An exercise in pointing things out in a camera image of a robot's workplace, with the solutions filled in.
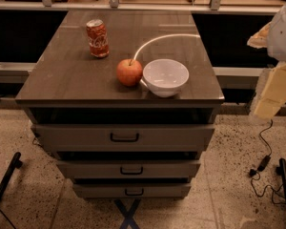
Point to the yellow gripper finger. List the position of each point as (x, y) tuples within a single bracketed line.
[(273, 95), (259, 39)]

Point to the red coke can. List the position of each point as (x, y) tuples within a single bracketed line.
[(98, 39)]

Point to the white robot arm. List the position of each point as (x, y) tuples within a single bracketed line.
[(272, 37)]

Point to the white bowl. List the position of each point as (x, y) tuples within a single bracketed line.
[(164, 77)]

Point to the red apple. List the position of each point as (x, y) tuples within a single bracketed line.
[(129, 72)]

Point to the grey drawer cabinet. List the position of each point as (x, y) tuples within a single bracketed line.
[(134, 123)]

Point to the bottom grey drawer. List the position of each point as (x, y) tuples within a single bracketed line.
[(145, 190)]

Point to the grey drawer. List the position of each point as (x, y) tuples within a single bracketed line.
[(129, 168), (145, 190), (123, 137)]

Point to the middle grey drawer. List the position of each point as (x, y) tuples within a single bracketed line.
[(129, 168)]

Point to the top grey drawer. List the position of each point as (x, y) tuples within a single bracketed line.
[(123, 137)]

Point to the black left stand leg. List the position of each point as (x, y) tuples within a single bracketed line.
[(15, 163)]

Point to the metal shelf rail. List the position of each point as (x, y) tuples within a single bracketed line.
[(255, 10)]

